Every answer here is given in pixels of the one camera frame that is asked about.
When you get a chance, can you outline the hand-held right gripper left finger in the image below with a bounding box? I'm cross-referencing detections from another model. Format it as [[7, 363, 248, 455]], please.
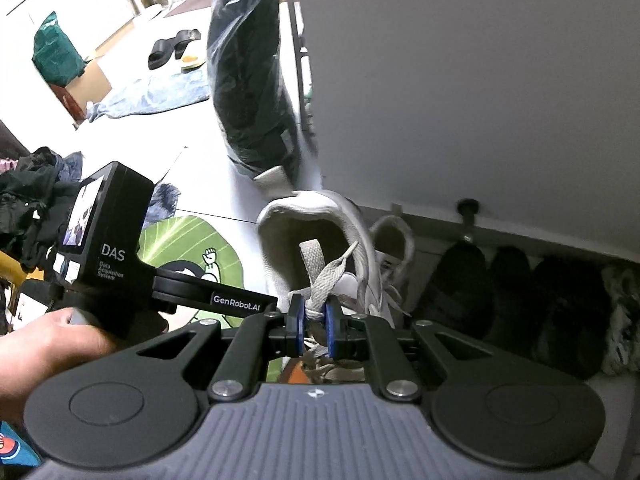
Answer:
[[115, 294, 306, 401]]

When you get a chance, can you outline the dark doormat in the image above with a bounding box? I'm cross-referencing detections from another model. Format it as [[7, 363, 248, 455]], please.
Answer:
[[165, 0, 216, 18]]

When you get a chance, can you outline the cardboard box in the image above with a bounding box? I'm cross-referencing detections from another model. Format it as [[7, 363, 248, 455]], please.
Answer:
[[65, 57, 113, 106]]

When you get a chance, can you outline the black door stopper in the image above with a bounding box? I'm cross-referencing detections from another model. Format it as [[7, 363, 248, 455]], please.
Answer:
[[456, 199, 482, 243]]

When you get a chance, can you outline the yellow slipper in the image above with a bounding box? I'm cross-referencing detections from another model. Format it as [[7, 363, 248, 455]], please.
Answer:
[[179, 45, 207, 73]]

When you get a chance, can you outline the grey metal rack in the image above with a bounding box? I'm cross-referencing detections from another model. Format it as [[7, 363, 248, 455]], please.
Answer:
[[285, 0, 321, 151]]

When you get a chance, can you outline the blue red printed item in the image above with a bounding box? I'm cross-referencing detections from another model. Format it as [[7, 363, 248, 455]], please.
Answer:
[[0, 420, 41, 468]]

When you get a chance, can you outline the white lace-up sneaker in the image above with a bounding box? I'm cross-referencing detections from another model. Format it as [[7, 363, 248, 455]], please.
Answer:
[[367, 215, 418, 318], [256, 191, 388, 386]]

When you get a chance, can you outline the dark plastic-wrapped bundle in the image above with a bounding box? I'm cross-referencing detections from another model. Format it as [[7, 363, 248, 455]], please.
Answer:
[[206, 0, 315, 181]]

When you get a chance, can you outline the person's left hand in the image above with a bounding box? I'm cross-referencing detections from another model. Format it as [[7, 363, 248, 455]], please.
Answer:
[[0, 307, 123, 426]]

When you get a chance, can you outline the pile of dark clothes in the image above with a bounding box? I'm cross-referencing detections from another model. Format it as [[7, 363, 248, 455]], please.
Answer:
[[0, 146, 83, 271]]

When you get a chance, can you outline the small blue cloth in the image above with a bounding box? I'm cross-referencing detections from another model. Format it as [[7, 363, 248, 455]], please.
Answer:
[[147, 182, 181, 221]]

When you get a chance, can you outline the blue denim cloth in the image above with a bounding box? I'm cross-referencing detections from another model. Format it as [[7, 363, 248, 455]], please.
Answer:
[[86, 62, 211, 122]]

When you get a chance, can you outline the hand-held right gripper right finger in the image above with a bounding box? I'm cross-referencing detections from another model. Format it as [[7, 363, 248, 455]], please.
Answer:
[[325, 300, 506, 402]]

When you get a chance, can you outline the green plastic bag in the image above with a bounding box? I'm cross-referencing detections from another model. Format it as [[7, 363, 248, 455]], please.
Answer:
[[31, 11, 87, 86]]

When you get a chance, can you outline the green printed mat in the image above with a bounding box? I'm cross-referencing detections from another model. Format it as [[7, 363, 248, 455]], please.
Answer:
[[137, 215, 281, 386]]

